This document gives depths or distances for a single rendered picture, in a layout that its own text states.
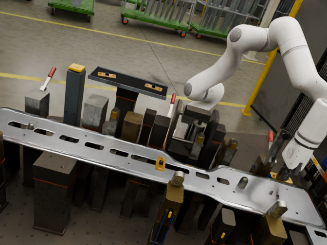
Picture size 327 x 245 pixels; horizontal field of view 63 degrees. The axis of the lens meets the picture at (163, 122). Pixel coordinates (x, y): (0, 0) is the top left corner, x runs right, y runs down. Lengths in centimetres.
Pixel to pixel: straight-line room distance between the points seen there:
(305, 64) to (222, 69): 40
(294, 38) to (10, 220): 125
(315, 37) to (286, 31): 262
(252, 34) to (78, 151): 82
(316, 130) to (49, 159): 89
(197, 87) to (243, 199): 59
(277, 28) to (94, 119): 80
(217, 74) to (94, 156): 69
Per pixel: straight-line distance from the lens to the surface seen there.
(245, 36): 116
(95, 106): 113
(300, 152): 104
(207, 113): 113
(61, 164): 96
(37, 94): 128
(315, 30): 375
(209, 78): 134
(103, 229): 120
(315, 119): 100
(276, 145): 124
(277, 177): 114
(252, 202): 111
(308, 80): 104
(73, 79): 133
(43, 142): 109
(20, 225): 122
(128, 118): 115
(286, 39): 109
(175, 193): 91
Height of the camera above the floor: 167
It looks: 30 degrees down
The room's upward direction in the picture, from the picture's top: 17 degrees clockwise
